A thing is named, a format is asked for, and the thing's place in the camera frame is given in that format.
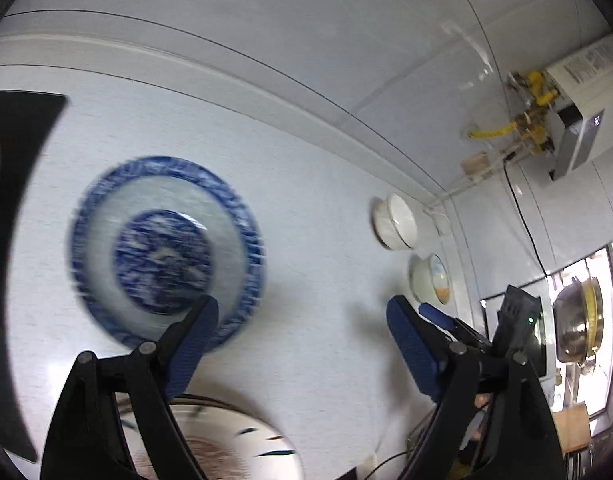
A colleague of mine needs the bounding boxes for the water heater pipe fittings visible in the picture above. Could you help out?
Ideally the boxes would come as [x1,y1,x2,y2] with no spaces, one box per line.
[507,70,560,156]

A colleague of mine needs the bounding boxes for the steel pot with yellow rim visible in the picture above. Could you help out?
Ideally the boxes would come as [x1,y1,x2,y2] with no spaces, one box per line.
[551,275,605,366]

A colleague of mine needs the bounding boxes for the mandala pattern plate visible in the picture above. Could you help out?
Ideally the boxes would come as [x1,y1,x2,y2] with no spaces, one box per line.
[114,394,306,480]

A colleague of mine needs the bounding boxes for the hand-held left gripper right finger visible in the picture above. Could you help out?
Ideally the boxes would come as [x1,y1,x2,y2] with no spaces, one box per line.
[385,295,565,480]

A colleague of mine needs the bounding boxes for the white power cable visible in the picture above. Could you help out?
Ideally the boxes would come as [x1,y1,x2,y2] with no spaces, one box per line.
[421,170,492,236]

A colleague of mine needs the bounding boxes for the white gas water heater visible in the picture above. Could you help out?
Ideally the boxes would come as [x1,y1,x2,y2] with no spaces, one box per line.
[544,32,613,181]

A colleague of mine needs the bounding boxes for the wooden cutting board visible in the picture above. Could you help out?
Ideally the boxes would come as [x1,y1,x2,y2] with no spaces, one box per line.
[551,402,592,456]

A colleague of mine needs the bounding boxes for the white bowl blue leaf print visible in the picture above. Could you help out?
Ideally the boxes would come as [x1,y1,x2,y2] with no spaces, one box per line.
[409,252,452,307]

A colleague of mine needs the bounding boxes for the black power cable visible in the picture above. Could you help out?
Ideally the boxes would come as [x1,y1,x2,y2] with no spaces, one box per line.
[501,162,550,281]

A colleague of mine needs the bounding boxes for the beige wall outlet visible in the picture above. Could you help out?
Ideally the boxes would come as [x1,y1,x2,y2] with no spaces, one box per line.
[461,152,492,181]

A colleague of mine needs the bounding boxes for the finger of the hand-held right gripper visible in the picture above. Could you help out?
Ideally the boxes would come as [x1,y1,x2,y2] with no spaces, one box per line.
[418,302,493,356]

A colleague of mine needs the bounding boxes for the black gas stove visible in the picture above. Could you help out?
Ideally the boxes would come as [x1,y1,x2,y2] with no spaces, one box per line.
[0,90,68,463]

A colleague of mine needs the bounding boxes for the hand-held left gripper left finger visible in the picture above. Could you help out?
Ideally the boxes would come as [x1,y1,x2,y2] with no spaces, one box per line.
[39,295,220,480]

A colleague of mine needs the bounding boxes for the blue patterned plate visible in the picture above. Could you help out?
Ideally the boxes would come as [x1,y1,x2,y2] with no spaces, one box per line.
[69,155,266,353]

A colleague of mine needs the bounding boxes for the yellow gas hose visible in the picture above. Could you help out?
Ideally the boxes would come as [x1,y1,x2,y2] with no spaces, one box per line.
[467,122,520,141]

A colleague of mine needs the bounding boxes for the plain white bowl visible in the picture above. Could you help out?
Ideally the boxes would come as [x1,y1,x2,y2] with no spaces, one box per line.
[371,192,419,251]

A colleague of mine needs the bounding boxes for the window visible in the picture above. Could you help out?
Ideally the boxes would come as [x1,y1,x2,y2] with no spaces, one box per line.
[547,245,613,421]

